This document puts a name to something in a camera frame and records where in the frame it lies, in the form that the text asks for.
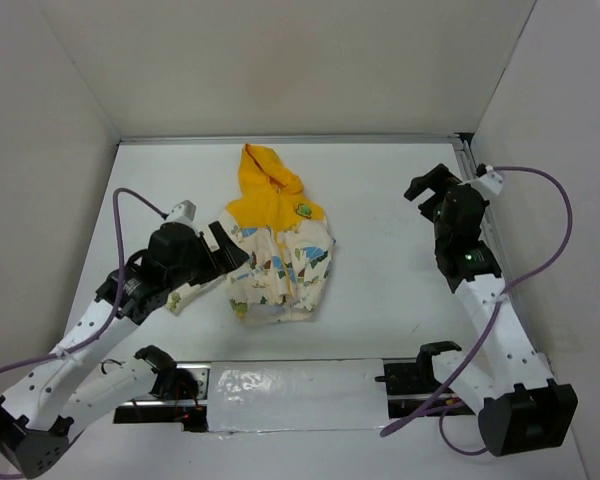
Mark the white taped front panel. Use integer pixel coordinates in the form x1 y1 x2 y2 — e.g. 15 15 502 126
207 359 389 433

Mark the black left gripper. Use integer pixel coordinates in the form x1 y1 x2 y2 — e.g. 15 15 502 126
166 220 249 290

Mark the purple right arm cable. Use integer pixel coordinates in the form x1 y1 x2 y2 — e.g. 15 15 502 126
379 165 575 457

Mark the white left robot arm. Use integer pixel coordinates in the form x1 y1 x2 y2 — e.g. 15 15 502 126
0 222 249 479

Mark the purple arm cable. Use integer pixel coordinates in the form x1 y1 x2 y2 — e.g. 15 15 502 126
0 187 171 476
379 165 575 457

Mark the yellow and white kids jacket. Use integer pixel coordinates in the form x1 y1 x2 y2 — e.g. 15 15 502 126
164 143 339 326

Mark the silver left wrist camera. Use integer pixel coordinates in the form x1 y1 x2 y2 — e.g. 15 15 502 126
164 200 196 228

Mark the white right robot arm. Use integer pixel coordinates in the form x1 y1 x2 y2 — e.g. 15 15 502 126
404 164 578 457

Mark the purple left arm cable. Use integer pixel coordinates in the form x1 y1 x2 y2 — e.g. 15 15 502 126
0 187 171 476

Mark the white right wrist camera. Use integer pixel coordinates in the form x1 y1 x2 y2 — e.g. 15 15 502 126
469 164 504 200

